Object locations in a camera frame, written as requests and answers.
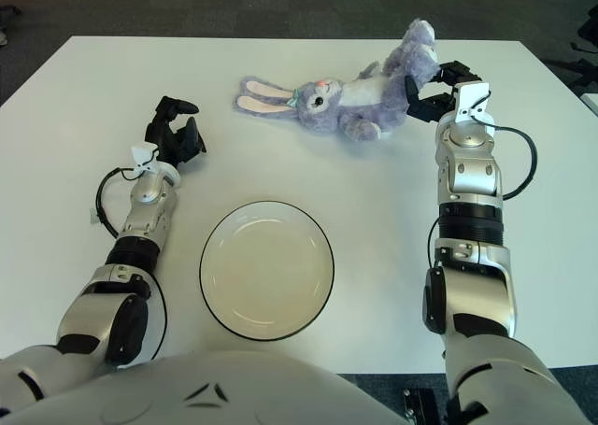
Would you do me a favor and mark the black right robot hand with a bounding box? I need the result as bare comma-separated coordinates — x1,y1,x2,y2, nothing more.
404,60,485,125

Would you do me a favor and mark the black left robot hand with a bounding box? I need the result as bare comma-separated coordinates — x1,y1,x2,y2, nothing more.
143,95,207,167

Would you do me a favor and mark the purple plush bunny doll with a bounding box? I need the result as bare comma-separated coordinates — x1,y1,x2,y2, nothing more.
233,18,443,142

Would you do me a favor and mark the white plate with black rim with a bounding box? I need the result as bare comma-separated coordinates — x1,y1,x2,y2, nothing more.
199,201,335,342

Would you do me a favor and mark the black chair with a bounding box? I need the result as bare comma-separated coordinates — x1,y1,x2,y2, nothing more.
544,7,598,88

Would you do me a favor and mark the silver robot torso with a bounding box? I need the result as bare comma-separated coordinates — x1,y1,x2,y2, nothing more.
4,349,408,425

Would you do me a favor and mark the black metal floor stand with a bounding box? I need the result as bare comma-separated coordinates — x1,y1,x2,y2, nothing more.
402,387,440,425

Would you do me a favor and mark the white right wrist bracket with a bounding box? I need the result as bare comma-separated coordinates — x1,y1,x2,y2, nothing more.
452,81,491,126

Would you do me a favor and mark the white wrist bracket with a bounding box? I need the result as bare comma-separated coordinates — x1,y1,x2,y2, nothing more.
130,143,158,177
452,81,491,126

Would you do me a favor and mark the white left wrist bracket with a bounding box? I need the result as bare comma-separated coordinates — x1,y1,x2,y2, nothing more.
130,143,158,177

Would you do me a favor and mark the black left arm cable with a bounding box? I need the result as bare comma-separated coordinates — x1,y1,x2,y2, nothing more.
95,167,169,365

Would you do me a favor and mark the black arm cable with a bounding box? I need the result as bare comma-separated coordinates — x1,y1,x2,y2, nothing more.
427,124,538,267
95,167,169,365

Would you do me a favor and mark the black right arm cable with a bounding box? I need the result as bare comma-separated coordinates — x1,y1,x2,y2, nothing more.
427,124,538,267

